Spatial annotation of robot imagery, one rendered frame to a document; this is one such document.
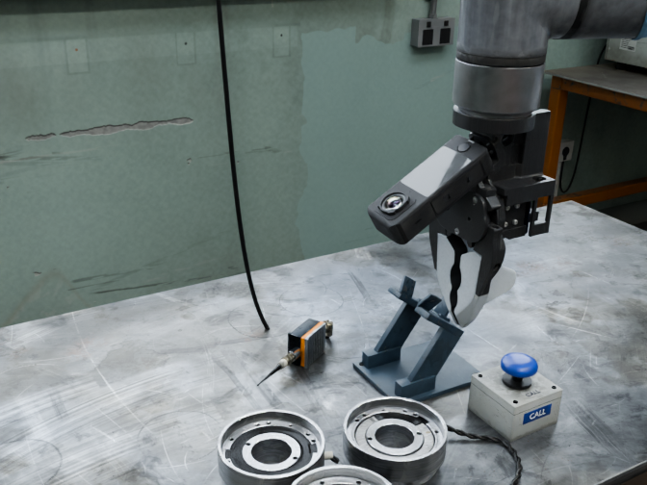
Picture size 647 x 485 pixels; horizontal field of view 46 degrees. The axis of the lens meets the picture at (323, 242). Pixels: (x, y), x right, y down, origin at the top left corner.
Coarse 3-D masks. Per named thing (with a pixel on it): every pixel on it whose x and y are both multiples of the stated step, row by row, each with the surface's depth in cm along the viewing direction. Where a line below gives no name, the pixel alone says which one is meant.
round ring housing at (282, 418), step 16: (256, 416) 80; (272, 416) 80; (288, 416) 80; (224, 432) 76; (240, 432) 78; (304, 432) 78; (320, 432) 77; (224, 448) 76; (256, 448) 77; (272, 448) 78; (288, 448) 77; (320, 448) 76; (224, 464) 72; (256, 464) 74; (288, 464) 74; (320, 464) 74; (224, 480) 73; (240, 480) 72; (256, 480) 71; (272, 480) 71; (288, 480) 71
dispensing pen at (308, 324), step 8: (312, 320) 97; (328, 320) 100; (296, 328) 95; (304, 328) 95; (328, 328) 100; (288, 336) 94; (296, 336) 94; (328, 336) 101; (288, 344) 95; (296, 344) 94; (288, 352) 93; (296, 352) 93; (280, 360) 92; (288, 360) 92; (296, 360) 95; (280, 368) 91
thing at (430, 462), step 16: (368, 400) 82; (384, 400) 82; (400, 400) 82; (416, 400) 82; (352, 416) 80; (368, 416) 81; (416, 416) 81; (432, 416) 80; (352, 432) 79; (368, 432) 79; (384, 432) 80; (400, 432) 80; (416, 432) 79; (432, 432) 79; (352, 448) 75; (384, 448) 76; (400, 448) 76; (416, 448) 76; (432, 448) 77; (352, 464) 76; (368, 464) 74; (384, 464) 73; (400, 464) 73; (416, 464) 74; (432, 464) 75; (400, 480) 74; (416, 480) 75
